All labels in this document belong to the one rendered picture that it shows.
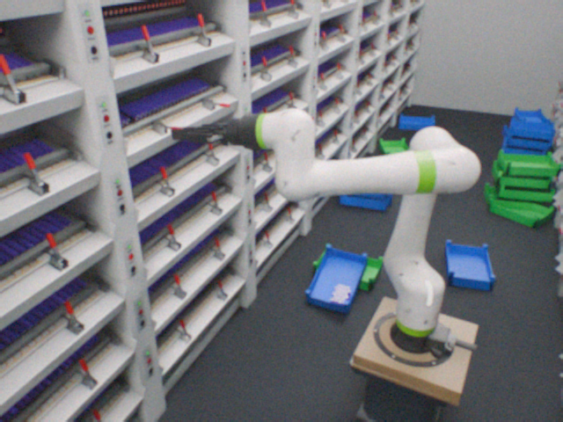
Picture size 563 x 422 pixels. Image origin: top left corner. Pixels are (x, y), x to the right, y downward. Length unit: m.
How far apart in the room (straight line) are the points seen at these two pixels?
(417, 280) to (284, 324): 0.84
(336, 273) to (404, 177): 1.18
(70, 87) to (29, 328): 0.61
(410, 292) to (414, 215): 0.24
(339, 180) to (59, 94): 0.67
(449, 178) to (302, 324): 1.11
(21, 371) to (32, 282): 0.22
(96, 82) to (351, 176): 0.65
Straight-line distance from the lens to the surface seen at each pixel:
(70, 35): 1.22
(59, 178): 1.26
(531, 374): 2.22
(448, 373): 1.62
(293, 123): 1.22
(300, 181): 1.23
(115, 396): 1.76
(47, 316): 1.43
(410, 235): 1.60
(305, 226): 2.77
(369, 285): 2.40
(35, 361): 1.37
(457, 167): 1.34
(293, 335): 2.15
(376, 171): 1.28
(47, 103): 1.17
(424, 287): 1.52
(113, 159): 1.33
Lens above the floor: 1.46
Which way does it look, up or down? 29 degrees down
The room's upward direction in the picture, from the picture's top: straight up
